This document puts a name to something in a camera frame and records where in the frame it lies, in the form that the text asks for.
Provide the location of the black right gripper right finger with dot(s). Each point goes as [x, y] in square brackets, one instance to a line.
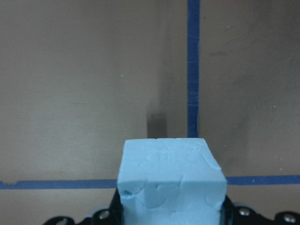
[226, 212]

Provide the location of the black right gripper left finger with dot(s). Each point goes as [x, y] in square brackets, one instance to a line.
[116, 209]

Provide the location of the light blue foam block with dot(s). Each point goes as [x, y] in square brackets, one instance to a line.
[170, 181]

